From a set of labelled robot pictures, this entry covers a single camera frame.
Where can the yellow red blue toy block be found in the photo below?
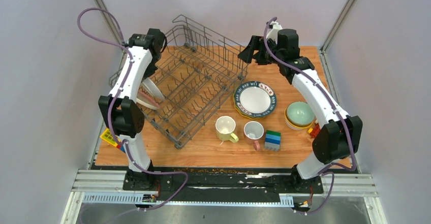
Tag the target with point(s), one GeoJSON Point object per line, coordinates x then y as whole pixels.
{"type": "Point", "coordinates": [108, 138]}

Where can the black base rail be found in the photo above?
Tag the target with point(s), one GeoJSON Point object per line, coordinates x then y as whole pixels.
{"type": "Point", "coordinates": [220, 187]}

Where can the yellow mug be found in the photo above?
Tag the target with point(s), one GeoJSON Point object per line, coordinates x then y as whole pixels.
{"type": "Point", "coordinates": [225, 127]}

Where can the small red yellow green toy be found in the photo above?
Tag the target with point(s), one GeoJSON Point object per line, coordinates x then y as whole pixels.
{"type": "Point", "coordinates": [314, 131]}

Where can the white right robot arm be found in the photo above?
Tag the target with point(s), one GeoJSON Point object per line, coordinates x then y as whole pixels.
{"type": "Point", "coordinates": [340, 132]}

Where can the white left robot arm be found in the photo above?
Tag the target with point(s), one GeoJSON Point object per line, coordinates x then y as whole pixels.
{"type": "Point", "coordinates": [120, 112]}

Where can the teal rimmed plate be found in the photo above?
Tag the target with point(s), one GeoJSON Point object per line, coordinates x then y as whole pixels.
{"type": "Point", "coordinates": [254, 97]}

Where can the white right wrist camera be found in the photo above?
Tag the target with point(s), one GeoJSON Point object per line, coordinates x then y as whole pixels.
{"type": "Point", "coordinates": [273, 30]}

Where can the green blue grey block stack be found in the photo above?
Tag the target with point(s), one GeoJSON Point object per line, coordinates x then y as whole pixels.
{"type": "Point", "coordinates": [272, 140]}

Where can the green scalloped plate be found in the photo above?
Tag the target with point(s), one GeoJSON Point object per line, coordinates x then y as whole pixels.
{"type": "Point", "coordinates": [241, 111]}

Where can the grey wire dish rack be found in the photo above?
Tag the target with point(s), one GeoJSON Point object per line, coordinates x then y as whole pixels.
{"type": "Point", "coordinates": [198, 70]}

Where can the cream and pink plate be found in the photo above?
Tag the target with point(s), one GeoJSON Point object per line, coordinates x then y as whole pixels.
{"type": "Point", "coordinates": [147, 101]}

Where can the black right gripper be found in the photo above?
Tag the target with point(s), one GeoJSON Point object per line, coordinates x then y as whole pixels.
{"type": "Point", "coordinates": [246, 55]}

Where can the red and teal floral plate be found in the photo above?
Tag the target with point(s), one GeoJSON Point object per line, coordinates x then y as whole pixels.
{"type": "Point", "coordinates": [152, 88]}

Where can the stacked teal and yellow bowls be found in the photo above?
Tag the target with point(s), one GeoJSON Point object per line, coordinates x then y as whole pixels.
{"type": "Point", "coordinates": [299, 116]}

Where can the pink mug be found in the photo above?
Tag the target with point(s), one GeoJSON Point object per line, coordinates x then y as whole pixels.
{"type": "Point", "coordinates": [253, 133]}

